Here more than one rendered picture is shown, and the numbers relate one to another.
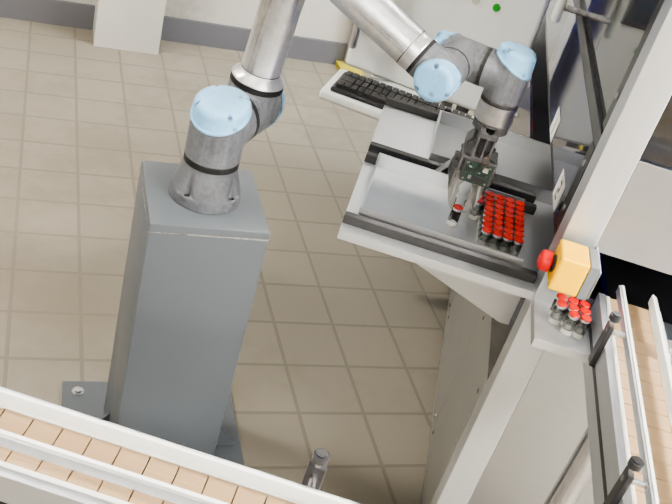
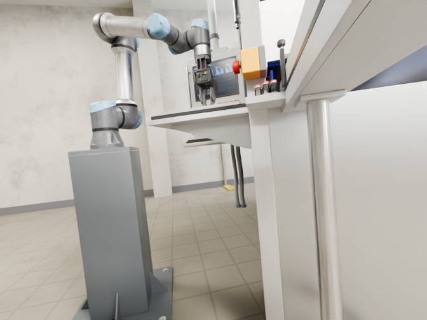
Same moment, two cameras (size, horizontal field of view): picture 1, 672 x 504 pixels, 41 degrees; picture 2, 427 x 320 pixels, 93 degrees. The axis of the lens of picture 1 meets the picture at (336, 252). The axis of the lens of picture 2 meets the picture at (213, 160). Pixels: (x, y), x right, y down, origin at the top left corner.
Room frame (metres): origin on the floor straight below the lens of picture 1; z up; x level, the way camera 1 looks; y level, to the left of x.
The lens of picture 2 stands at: (0.77, -0.41, 0.75)
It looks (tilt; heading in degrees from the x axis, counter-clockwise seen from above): 3 degrees down; 13
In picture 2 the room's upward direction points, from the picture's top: 5 degrees counter-clockwise
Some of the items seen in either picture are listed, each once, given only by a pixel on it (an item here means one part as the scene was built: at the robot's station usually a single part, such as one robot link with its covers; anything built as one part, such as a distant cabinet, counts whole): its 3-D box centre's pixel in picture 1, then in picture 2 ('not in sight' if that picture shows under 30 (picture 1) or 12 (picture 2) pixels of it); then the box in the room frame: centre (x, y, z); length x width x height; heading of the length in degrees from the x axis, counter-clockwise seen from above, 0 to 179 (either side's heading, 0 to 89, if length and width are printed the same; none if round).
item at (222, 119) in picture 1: (219, 124); (105, 115); (1.65, 0.30, 0.96); 0.13 x 0.12 x 0.14; 166
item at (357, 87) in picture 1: (404, 103); (211, 139); (2.37, -0.06, 0.82); 0.40 x 0.14 x 0.02; 82
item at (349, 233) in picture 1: (465, 190); (222, 124); (1.86, -0.24, 0.87); 0.70 x 0.48 x 0.02; 179
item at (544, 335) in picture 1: (567, 332); (270, 101); (1.42, -0.46, 0.87); 0.14 x 0.13 x 0.02; 89
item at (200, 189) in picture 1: (208, 174); (107, 139); (1.64, 0.30, 0.84); 0.15 x 0.15 x 0.10
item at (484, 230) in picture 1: (485, 219); not in sight; (1.69, -0.28, 0.90); 0.18 x 0.02 x 0.05; 178
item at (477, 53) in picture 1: (457, 59); (179, 41); (1.66, -0.11, 1.23); 0.11 x 0.11 x 0.08; 76
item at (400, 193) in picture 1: (444, 209); (206, 115); (1.69, -0.19, 0.90); 0.34 x 0.26 x 0.04; 88
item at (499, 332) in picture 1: (515, 141); not in sight; (2.54, -0.42, 0.73); 1.98 x 0.01 x 0.25; 179
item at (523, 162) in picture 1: (500, 157); not in sight; (2.03, -0.31, 0.90); 0.34 x 0.26 x 0.04; 89
